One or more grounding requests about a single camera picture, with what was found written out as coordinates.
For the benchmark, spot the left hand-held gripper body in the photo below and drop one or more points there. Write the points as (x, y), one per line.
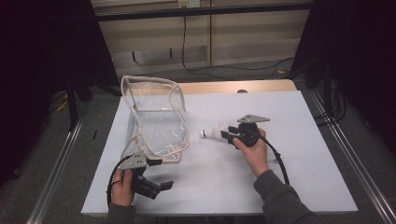
(137, 161)

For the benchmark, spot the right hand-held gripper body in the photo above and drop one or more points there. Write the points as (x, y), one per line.
(248, 133)

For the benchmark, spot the clear plastic bag beige trim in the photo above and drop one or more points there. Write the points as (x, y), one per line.
(162, 130)

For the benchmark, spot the person's right hand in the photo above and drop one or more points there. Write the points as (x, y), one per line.
(255, 157)

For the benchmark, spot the person's left hand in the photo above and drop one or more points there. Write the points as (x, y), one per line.
(122, 189)

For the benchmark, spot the small black stick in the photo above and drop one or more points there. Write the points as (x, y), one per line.
(95, 134)

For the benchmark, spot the white table sheet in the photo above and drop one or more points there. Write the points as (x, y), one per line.
(311, 124)

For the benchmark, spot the black metal stand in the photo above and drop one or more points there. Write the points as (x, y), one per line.
(72, 109)
(327, 87)

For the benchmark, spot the black horizontal bar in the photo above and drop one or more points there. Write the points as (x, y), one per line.
(199, 11)

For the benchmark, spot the dark curtain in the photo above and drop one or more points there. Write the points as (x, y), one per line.
(37, 62)
(367, 46)

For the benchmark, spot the metal floor rail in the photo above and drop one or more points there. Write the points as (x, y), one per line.
(54, 180)
(351, 155)

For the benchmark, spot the white wall socket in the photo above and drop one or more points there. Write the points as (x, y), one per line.
(190, 3)

